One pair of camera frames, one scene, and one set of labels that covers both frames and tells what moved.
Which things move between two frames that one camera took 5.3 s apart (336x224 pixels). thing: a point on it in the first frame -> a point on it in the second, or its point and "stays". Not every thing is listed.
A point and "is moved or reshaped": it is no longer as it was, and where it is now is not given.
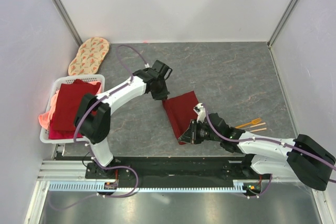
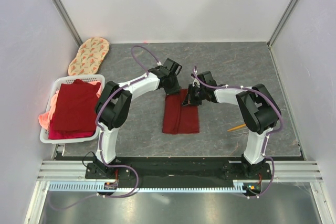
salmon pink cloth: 45,118 stays
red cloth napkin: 181,112 is moved or reshaped
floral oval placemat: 91,54 stays
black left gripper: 161,95 -> 175,90
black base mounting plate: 176,169 stays
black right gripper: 190,135 -> 188,100
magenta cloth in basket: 55,134 stays
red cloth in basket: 68,99 stays
